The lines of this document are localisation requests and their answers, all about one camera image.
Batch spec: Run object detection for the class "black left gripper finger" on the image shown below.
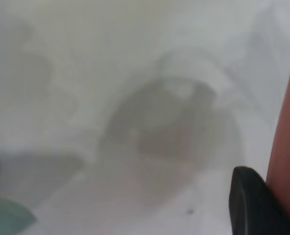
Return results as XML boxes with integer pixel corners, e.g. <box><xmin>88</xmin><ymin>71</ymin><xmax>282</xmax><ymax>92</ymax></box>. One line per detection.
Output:
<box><xmin>228</xmin><ymin>165</ymin><xmax>290</xmax><ymax>235</ymax></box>

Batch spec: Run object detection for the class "pink round plate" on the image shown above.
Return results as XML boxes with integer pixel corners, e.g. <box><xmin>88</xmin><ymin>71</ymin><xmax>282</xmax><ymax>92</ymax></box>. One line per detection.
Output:
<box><xmin>266</xmin><ymin>36</ymin><xmax>290</xmax><ymax>188</ymax></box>

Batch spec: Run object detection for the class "green round plate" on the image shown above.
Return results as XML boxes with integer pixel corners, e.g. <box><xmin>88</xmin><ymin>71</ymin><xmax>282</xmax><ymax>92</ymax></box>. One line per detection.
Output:
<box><xmin>0</xmin><ymin>195</ymin><xmax>38</xmax><ymax>235</ymax></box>

